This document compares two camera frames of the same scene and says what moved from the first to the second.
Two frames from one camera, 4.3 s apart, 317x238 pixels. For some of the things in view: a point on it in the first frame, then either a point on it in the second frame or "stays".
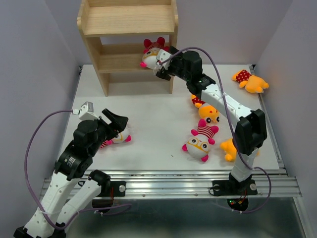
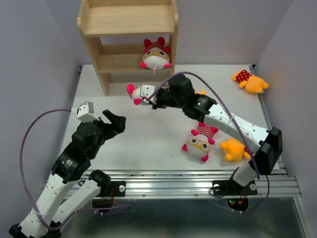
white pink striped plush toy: x=119 y=138 to x=134 y=93
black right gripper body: x=176 y=67 to x=165 y=99
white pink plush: x=151 y=50 stays
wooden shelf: x=117 y=29 stays
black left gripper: x=119 y=124 stays
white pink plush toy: x=198 y=145 stays
